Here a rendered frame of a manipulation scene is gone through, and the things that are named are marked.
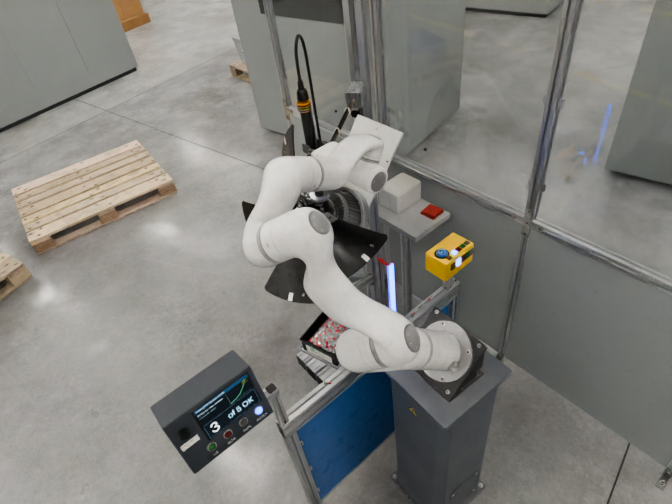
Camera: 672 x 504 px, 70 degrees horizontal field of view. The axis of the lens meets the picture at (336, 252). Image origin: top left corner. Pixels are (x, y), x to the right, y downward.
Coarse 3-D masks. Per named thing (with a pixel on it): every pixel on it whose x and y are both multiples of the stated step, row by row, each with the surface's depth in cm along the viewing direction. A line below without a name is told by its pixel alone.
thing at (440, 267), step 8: (448, 240) 181; (456, 240) 181; (464, 240) 180; (432, 248) 179; (440, 248) 178; (448, 248) 178; (464, 248) 177; (432, 256) 176; (456, 256) 174; (472, 256) 183; (432, 264) 178; (440, 264) 174; (448, 264) 172; (464, 264) 181; (432, 272) 181; (440, 272) 177; (448, 272) 176; (456, 272) 180
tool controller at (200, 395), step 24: (216, 360) 133; (240, 360) 130; (192, 384) 127; (216, 384) 125; (240, 384) 127; (168, 408) 122; (192, 408) 120; (216, 408) 124; (240, 408) 129; (264, 408) 134; (168, 432) 118; (192, 432) 122; (240, 432) 131; (192, 456) 124; (216, 456) 128
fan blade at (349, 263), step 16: (336, 224) 178; (352, 224) 177; (336, 240) 172; (352, 240) 171; (368, 240) 170; (384, 240) 168; (336, 256) 169; (352, 256) 168; (368, 256) 166; (352, 272) 165
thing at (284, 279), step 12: (288, 264) 186; (300, 264) 186; (276, 276) 187; (288, 276) 186; (300, 276) 186; (276, 288) 188; (288, 288) 187; (300, 288) 186; (288, 300) 187; (300, 300) 186
